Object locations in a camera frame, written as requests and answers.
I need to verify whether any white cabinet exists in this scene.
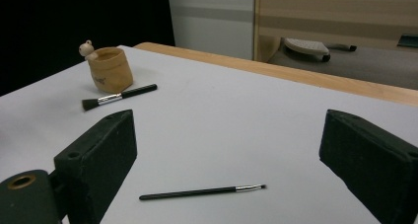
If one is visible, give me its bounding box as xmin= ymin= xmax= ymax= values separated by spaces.
xmin=167 ymin=0 xmax=256 ymax=61

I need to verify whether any office chair base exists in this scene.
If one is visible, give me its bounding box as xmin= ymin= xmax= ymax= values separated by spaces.
xmin=283 ymin=37 xmax=358 ymax=63

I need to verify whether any thin black makeup brush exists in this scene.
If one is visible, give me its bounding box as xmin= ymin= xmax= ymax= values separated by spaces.
xmin=139 ymin=184 xmax=267 ymax=201

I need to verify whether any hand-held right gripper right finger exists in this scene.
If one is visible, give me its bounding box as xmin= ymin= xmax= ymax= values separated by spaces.
xmin=318 ymin=109 xmax=418 ymax=224

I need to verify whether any wooden table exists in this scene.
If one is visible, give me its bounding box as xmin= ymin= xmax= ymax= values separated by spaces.
xmin=133 ymin=41 xmax=418 ymax=108

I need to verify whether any light wooden desk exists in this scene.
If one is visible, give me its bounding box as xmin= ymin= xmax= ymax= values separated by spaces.
xmin=252 ymin=0 xmax=418 ymax=64

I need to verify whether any thick black makeup brush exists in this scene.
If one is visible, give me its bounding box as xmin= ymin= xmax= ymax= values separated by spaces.
xmin=82 ymin=83 xmax=158 ymax=112

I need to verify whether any wooden pen holder cup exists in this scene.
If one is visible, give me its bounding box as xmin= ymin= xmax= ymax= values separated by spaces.
xmin=78 ymin=39 xmax=134 ymax=95

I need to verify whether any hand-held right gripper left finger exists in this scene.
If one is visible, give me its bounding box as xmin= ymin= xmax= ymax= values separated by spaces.
xmin=53 ymin=109 xmax=138 ymax=224

